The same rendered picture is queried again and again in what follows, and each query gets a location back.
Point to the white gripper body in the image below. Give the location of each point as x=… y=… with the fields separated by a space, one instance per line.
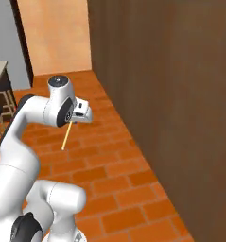
x=83 y=116

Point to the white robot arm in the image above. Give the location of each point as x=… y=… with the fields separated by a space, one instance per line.
x=20 y=176

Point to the yellow straw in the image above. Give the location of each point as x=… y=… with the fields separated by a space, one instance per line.
x=66 y=136

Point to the brown wooden cabinet panel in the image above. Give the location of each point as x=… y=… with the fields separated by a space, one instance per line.
x=168 y=94

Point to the wooden frame stool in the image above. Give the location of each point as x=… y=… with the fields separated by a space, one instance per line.
x=5 y=99

